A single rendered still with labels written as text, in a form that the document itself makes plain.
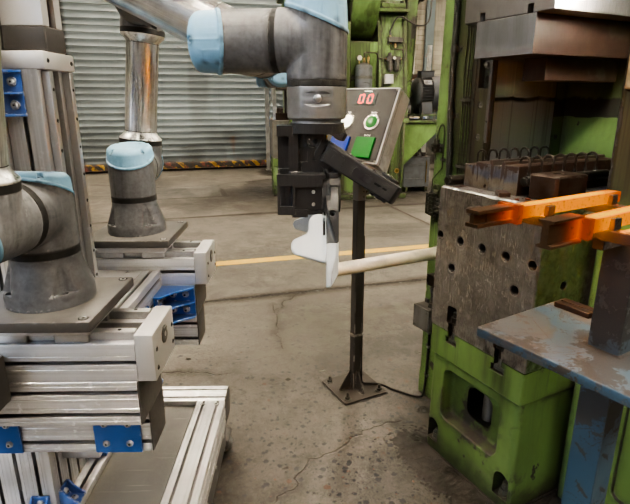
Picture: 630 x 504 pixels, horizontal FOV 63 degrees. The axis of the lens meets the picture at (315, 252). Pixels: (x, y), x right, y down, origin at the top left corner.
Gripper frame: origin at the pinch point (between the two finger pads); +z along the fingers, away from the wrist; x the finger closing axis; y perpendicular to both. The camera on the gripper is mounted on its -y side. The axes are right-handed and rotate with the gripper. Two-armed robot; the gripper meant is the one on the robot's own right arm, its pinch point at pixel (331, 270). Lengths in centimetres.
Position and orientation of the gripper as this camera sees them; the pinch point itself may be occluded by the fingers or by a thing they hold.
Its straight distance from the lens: 71.6
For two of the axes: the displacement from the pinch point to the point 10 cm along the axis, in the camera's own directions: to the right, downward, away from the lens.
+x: 0.2, 2.9, -9.6
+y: -10.0, 0.0, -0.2
